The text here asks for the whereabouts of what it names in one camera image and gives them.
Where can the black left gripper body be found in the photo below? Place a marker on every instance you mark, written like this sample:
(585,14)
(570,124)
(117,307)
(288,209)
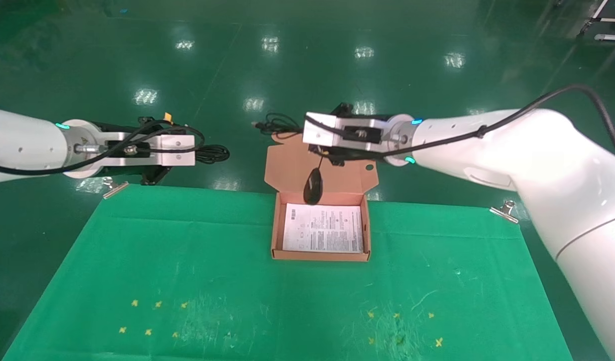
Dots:
(117,127)

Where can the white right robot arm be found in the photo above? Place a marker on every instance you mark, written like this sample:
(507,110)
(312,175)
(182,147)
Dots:
(548,165)

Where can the metal binder clip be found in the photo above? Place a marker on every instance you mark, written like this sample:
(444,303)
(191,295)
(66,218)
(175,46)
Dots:
(114,188)
(505,211)

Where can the green table mat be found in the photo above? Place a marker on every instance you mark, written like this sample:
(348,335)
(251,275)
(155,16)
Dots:
(287,301)

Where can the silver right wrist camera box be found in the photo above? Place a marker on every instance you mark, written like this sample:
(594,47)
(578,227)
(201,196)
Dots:
(320,135)

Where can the white metal frame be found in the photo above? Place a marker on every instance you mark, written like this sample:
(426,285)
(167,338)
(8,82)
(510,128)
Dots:
(608,21)

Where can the open brown cardboard box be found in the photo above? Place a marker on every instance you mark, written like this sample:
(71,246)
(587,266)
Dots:
(292,170)

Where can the white printed instruction sheet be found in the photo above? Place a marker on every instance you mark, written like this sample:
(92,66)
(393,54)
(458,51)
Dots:
(322,230)

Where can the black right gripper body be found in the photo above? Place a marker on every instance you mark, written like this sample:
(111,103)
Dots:
(367,156)

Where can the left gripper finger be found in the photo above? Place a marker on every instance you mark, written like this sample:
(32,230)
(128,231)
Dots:
(154,174)
(159,128)

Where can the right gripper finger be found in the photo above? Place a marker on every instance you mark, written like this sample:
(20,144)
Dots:
(332,155)
(343,110)

